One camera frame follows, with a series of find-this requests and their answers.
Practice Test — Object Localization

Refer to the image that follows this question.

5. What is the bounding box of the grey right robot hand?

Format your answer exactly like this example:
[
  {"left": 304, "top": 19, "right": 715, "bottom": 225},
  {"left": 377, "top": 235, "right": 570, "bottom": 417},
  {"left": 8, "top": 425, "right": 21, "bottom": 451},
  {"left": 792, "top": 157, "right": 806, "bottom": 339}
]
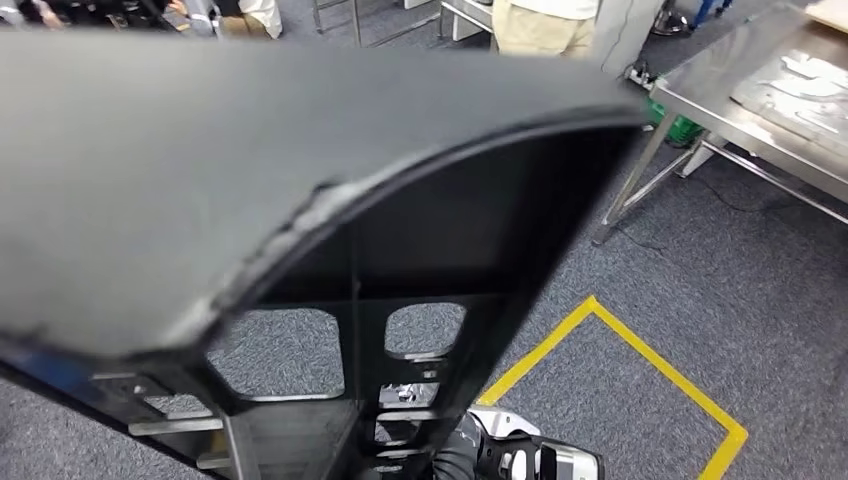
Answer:
[{"left": 378, "top": 384, "right": 440, "bottom": 409}]

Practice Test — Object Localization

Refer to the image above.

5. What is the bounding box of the black plastic plate frame part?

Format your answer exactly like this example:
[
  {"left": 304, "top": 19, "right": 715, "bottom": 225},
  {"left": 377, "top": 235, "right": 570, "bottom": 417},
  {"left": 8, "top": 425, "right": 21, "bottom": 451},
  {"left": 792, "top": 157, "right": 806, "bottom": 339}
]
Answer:
[{"left": 0, "top": 29, "right": 647, "bottom": 480}]

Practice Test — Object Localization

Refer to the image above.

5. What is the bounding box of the stainless steel workbench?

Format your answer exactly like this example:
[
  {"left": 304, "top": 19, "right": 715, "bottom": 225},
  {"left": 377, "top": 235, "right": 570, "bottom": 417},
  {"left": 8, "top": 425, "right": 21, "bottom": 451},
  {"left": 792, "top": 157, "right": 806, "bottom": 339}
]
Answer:
[{"left": 591, "top": 3, "right": 848, "bottom": 248}]

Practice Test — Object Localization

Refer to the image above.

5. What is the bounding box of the green plastic bin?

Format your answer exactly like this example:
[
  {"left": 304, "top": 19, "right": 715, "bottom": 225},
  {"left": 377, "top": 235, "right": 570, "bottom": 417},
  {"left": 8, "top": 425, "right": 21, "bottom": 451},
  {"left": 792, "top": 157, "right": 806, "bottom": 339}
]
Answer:
[{"left": 643, "top": 95, "right": 705, "bottom": 148}]

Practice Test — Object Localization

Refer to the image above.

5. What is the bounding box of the person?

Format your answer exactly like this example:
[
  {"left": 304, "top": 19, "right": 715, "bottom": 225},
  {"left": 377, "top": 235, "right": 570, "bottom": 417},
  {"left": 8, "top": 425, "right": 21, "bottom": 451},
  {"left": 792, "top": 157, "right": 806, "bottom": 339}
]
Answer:
[
  {"left": 168, "top": 0, "right": 284, "bottom": 40},
  {"left": 490, "top": 0, "right": 601, "bottom": 60}
]

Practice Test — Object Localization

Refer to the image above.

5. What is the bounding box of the white cabinet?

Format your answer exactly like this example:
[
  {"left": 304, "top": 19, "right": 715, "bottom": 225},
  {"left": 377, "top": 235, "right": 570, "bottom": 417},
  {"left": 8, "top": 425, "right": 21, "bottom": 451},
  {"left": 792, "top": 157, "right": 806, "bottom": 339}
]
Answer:
[{"left": 591, "top": 0, "right": 666, "bottom": 77}]

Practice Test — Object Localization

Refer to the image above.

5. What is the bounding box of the stamped grey metal plate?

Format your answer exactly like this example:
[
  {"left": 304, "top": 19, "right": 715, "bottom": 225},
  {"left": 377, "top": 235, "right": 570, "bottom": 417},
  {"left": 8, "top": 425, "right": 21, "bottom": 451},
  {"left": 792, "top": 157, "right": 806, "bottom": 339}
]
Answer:
[{"left": 728, "top": 49, "right": 848, "bottom": 160}]

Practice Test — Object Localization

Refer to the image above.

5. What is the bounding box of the tan wooden board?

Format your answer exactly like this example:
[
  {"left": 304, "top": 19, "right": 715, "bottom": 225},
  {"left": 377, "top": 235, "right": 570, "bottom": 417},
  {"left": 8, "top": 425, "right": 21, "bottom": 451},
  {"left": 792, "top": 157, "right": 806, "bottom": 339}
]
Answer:
[{"left": 804, "top": 0, "right": 848, "bottom": 34}]

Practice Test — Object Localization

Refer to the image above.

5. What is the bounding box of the grey metal table frame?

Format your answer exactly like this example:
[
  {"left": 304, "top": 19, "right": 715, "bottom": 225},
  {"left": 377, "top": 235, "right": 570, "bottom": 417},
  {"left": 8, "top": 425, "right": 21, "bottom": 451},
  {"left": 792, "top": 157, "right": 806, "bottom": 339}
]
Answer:
[{"left": 311, "top": 0, "right": 442, "bottom": 49}]

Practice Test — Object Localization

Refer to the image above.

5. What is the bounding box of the chrome pedestal base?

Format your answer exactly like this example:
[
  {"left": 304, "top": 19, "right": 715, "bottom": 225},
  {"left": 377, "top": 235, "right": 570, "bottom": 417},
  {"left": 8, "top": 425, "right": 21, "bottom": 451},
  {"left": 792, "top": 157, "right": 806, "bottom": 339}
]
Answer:
[{"left": 651, "top": 0, "right": 695, "bottom": 38}]

